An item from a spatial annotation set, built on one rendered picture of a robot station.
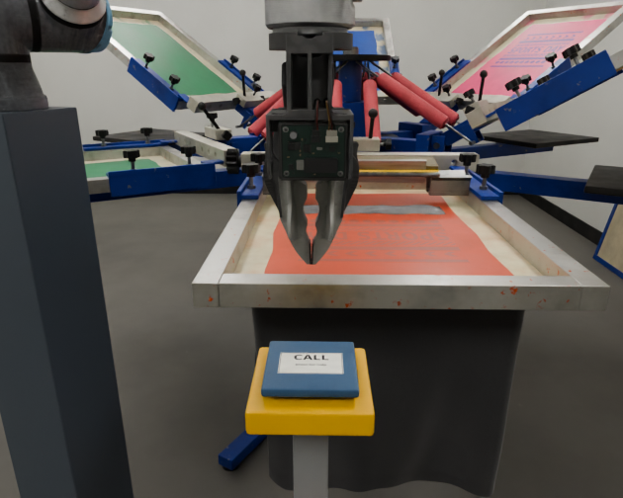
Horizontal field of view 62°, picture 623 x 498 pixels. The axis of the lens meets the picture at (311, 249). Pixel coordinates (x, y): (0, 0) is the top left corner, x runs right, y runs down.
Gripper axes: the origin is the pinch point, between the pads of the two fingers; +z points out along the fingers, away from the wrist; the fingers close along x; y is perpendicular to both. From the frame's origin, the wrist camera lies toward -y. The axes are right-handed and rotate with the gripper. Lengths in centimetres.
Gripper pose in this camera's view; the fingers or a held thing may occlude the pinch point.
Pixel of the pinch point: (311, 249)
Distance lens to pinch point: 52.0
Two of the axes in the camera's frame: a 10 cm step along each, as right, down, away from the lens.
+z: 0.0, 9.4, 3.3
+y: -0.2, 3.3, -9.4
